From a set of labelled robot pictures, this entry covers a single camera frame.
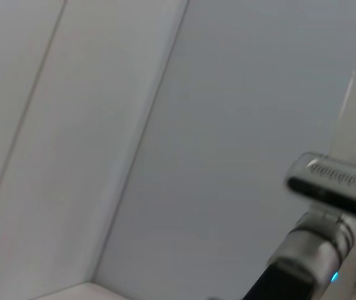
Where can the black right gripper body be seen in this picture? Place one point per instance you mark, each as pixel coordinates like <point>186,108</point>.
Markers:
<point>281,284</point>

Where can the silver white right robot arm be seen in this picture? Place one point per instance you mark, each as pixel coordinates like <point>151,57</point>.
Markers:
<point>315,247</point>

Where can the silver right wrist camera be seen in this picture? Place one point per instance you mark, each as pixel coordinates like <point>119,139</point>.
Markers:
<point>331,184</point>

